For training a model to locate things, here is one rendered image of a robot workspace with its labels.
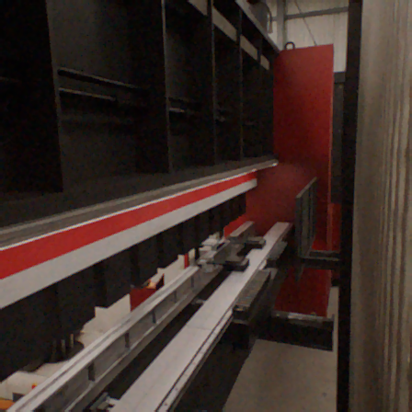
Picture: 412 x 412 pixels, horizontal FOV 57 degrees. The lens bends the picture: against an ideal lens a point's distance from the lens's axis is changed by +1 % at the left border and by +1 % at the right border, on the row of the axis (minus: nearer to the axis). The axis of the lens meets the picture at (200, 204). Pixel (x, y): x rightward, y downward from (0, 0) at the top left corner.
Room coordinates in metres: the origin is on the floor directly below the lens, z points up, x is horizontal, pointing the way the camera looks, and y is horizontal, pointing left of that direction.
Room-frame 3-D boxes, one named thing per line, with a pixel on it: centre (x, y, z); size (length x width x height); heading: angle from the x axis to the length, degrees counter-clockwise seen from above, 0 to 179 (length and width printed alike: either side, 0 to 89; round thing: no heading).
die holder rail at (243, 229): (2.82, -0.32, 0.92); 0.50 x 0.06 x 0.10; 158
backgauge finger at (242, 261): (1.86, -0.10, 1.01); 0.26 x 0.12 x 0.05; 68
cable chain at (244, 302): (1.44, -0.21, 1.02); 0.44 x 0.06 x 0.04; 158
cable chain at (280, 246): (1.97, -0.41, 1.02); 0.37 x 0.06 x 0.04; 158
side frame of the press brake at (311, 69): (3.15, -0.64, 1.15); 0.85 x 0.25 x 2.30; 68
